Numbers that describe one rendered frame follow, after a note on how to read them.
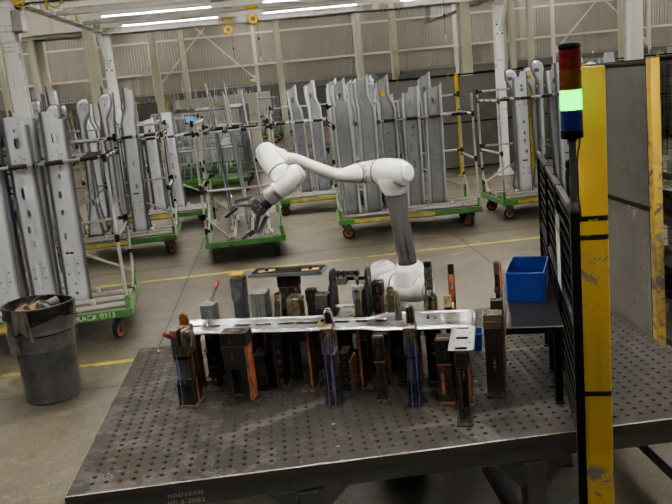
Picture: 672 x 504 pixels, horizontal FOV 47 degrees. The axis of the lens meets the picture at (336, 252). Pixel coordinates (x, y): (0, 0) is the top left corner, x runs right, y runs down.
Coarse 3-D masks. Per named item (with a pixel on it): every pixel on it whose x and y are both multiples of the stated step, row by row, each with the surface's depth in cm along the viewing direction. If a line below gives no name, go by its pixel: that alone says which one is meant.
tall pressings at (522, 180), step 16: (512, 80) 1068; (528, 80) 1092; (512, 96) 1096; (512, 112) 1099; (528, 112) 1076; (544, 112) 1080; (512, 128) 1102; (528, 128) 1071; (544, 128) 1082; (560, 128) 1080; (528, 144) 1074; (544, 144) 1081; (560, 144) 1085; (528, 160) 1077; (560, 160) 1090; (528, 176) 1080; (560, 176) 1094
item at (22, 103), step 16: (0, 0) 849; (32, 0) 863; (48, 0) 855; (64, 0) 856; (80, 0) 864; (0, 16) 852; (16, 16) 851; (0, 32) 855; (16, 32) 864; (16, 48) 860; (16, 64) 863; (16, 80) 867; (16, 96) 870; (16, 112) 874; (32, 112) 882
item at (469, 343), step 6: (450, 330) 316; (456, 330) 315; (462, 330) 314; (468, 330) 313; (474, 330) 313; (450, 336) 308; (456, 336) 308; (462, 336) 307; (468, 336) 306; (474, 336) 306; (450, 342) 302; (456, 342) 301; (462, 342) 300; (468, 342) 300; (474, 342) 299; (450, 348) 295; (468, 348) 293; (474, 348) 296
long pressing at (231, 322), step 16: (192, 320) 364; (208, 320) 363; (224, 320) 360; (240, 320) 358; (256, 320) 356; (272, 320) 353; (288, 320) 351; (304, 320) 348; (336, 320) 344; (352, 320) 342; (368, 320) 339; (400, 320) 335; (416, 320) 333; (432, 320) 331; (448, 320) 329; (464, 320) 326
